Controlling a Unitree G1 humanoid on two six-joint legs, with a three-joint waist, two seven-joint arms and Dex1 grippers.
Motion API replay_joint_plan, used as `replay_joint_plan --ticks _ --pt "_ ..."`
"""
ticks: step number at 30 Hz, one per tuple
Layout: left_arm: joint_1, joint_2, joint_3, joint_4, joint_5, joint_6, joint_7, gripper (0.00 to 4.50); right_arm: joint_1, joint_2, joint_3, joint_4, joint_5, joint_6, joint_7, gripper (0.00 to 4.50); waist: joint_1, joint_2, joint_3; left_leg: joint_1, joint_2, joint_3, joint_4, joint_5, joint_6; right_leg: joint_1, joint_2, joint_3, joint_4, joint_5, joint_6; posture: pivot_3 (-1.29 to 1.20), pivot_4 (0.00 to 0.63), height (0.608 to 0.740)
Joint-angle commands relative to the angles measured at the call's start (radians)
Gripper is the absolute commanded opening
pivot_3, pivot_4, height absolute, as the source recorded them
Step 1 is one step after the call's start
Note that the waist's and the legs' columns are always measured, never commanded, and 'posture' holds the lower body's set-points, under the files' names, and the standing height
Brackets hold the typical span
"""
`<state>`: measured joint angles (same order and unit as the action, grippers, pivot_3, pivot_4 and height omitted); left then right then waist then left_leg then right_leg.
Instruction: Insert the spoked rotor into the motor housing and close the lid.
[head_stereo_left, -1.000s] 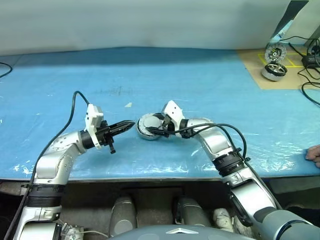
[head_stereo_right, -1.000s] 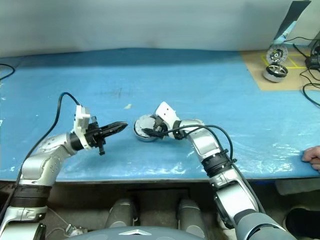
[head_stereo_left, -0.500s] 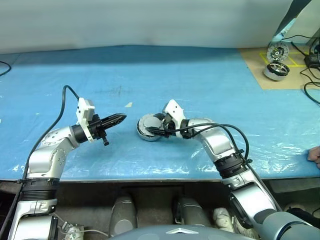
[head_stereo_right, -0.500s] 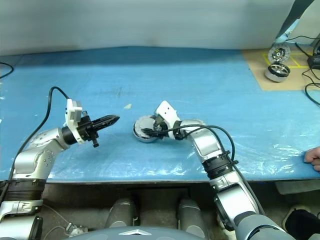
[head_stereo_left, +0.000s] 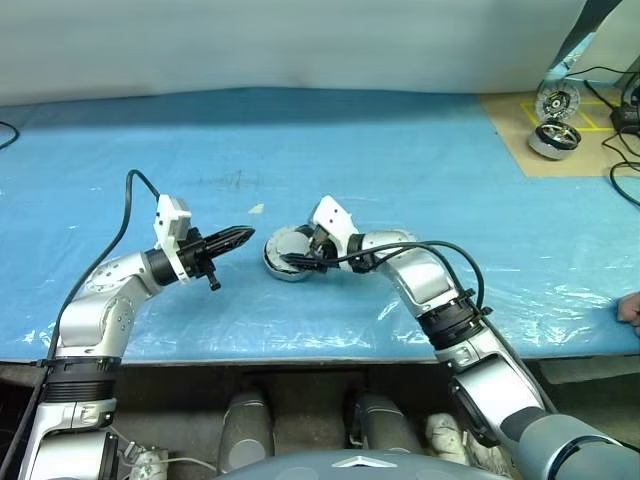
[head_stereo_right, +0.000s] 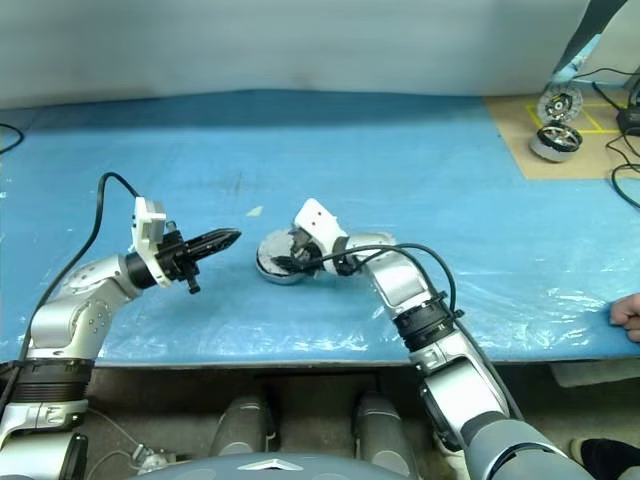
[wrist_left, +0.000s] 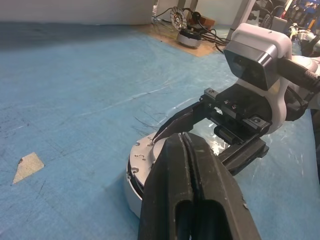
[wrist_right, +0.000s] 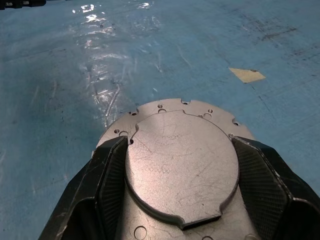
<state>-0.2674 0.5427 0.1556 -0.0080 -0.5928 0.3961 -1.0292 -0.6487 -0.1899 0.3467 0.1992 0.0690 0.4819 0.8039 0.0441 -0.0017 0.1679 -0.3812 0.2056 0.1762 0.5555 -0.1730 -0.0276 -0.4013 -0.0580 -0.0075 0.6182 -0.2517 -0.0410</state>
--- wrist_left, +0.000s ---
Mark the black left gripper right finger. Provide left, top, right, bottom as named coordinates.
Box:
left=183, top=132, right=262, bottom=240

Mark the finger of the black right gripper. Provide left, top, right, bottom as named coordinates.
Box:
left=152, top=98, right=213, bottom=146
left=219, top=138, right=270, bottom=176

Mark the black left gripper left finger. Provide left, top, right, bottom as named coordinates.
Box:
left=137, top=132, right=195, bottom=240

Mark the silver geared motor cover plate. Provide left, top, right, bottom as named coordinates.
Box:
left=128, top=133, right=166, bottom=192

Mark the brown cardboard sheet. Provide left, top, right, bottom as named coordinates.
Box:
left=132, top=23, right=227, bottom=58

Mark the white stand leg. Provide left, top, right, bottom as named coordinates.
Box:
left=226, top=0, right=258, bottom=42

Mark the brown wooden block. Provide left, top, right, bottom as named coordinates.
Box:
left=193, top=14, right=216, bottom=29

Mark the spare geared silver cover plate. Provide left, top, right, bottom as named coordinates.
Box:
left=169, top=7, right=187, bottom=31

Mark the pale torn mat patch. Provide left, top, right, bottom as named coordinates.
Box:
left=11, top=152, right=46, bottom=186

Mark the looped black cable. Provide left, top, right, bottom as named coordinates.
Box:
left=199, top=26, right=226, bottom=55

